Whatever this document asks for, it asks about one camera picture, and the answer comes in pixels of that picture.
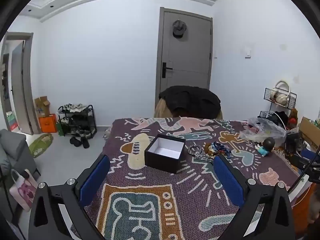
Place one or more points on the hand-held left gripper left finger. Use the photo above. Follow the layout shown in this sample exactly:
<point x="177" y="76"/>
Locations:
<point x="95" y="180"/>

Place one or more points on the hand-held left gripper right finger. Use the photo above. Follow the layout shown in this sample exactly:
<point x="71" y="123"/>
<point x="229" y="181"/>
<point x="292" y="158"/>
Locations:
<point x="230" y="180"/>

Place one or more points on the black gift box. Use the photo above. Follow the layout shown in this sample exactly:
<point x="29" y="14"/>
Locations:
<point x="160" y="163"/>

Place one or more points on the black slipper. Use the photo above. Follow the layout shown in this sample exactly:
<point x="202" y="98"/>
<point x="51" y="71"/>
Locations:
<point x="85" y="142"/>
<point x="75" y="141"/>

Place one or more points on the small blue doll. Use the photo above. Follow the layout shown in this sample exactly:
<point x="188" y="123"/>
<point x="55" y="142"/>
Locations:
<point x="267" y="145"/>

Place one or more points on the printed blanket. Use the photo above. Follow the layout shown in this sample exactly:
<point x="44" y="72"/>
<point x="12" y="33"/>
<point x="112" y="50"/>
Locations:
<point x="150" y="192"/>

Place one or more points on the clear plastic bag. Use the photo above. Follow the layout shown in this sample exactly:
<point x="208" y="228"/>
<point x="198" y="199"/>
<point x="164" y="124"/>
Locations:
<point x="265" y="130"/>

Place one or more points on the green paper bag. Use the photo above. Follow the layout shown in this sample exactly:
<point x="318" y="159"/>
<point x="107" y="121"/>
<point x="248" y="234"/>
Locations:
<point x="60" y="128"/>

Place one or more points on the black shoe rack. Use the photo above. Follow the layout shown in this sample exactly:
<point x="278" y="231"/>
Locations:
<point x="77" y="120"/>

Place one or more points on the green floor mat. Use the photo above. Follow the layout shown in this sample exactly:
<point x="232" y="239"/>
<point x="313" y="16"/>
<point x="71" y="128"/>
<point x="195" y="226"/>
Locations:
<point x="40" y="145"/>

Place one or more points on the pink printed tote bag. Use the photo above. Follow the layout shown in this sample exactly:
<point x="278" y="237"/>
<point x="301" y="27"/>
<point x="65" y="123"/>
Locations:
<point x="23" y="190"/>

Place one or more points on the orange box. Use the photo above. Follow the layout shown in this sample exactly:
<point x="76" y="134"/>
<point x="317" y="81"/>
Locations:
<point x="47" y="123"/>

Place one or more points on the grey sofa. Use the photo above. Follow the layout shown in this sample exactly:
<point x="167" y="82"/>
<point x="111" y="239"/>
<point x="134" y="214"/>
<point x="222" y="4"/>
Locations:
<point x="15" y="150"/>

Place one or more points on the brown plush toy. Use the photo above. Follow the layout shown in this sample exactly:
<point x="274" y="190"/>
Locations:
<point x="293" y="117"/>

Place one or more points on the open cardboard box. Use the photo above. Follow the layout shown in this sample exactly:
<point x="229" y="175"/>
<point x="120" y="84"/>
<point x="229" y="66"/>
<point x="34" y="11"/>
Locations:
<point x="41" y="106"/>

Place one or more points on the brown cardboard box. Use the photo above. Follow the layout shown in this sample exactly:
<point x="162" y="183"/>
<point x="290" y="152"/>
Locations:
<point x="308" y="130"/>

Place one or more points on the beige chair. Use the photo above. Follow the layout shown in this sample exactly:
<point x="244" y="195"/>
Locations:
<point x="160" y="110"/>

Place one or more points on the white handbag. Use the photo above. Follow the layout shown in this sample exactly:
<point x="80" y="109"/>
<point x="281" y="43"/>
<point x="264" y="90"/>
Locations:
<point x="282" y="99"/>

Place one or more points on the grey open door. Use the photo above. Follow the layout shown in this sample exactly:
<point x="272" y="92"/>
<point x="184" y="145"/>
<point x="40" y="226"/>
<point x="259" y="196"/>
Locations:
<point x="21" y="87"/>

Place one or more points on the dark cap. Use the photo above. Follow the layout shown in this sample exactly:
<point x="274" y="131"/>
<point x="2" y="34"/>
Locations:
<point x="179" y="28"/>

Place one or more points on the white light switch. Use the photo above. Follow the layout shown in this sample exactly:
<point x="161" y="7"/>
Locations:
<point x="247" y="52"/>

